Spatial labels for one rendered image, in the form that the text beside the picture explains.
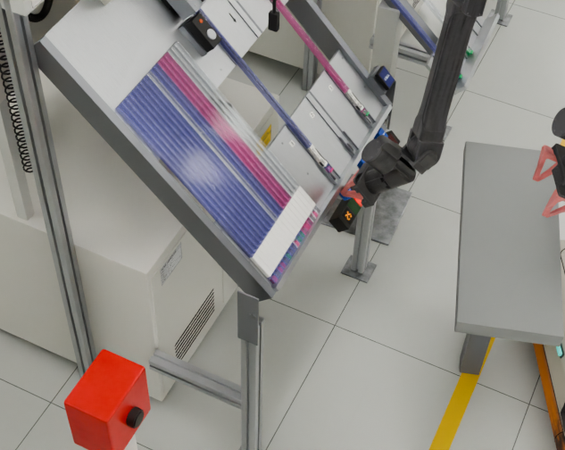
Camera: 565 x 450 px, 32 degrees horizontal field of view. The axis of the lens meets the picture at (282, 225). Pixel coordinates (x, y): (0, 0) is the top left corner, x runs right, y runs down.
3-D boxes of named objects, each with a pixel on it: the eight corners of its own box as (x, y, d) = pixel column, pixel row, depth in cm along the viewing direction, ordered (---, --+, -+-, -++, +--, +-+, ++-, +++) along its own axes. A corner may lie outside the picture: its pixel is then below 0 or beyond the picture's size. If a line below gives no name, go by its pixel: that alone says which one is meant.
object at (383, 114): (372, 116, 257) (393, 107, 252) (258, 296, 217) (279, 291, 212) (369, 112, 257) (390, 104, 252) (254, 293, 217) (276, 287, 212)
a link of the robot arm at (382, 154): (441, 158, 216) (427, 139, 223) (407, 130, 210) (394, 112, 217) (402, 196, 220) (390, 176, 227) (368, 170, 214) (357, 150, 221)
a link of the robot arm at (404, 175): (417, 186, 219) (420, 164, 222) (397, 170, 216) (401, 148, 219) (394, 194, 224) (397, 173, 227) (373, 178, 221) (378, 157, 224)
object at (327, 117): (377, 109, 255) (386, 105, 253) (261, 290, 215) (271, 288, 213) (332, 52, 249) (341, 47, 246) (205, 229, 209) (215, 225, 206)
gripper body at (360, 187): (350, 187, 224) (374, 179, 219) (367, 160, 231) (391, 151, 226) (367, 208, 227) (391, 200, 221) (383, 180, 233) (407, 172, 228)
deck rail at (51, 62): (258, 296, 217) (276, 291, 213) (253, 303, 216) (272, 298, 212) (29, 46, 193) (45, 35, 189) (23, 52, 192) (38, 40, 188)
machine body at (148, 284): (275, 242, 317) (280, 95, 270) (164, 413, 274) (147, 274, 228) (102, 175, 334) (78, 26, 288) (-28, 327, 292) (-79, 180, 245)
